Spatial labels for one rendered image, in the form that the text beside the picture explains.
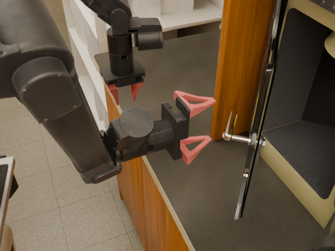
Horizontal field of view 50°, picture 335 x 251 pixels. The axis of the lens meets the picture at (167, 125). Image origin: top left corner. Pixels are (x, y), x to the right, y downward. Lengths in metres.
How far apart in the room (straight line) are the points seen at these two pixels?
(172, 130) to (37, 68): 0.43
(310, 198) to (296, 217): 0.06
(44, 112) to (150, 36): 0.56
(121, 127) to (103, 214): 1.52
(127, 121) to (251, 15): 0.44
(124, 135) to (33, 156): 1.93
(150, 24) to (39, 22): 0.57
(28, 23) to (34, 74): 0.04
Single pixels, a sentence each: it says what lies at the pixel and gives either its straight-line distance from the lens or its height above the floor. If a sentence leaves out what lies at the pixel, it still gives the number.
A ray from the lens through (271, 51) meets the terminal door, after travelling 0.59.
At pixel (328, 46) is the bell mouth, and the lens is 0.79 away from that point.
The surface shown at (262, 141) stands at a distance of 0.69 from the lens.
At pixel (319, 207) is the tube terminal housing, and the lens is 0.92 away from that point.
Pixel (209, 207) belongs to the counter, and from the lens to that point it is 0.91.
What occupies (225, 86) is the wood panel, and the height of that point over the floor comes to 1.13.
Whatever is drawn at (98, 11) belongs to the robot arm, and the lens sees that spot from 0.79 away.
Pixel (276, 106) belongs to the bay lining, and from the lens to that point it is 0.98.
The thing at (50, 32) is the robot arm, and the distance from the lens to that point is 0.28.
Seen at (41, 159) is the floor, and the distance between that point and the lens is 2.45.
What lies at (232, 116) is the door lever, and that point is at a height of 1.20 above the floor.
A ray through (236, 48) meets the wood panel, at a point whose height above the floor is 1.24.
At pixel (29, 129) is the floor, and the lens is 2.70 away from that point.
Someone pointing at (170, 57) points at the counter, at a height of 0.94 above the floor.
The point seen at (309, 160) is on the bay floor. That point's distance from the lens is 0.97.
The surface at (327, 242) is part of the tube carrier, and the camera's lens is 0.76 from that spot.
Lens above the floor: 1.67
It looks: 41 degrees down
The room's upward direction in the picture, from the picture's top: straight up
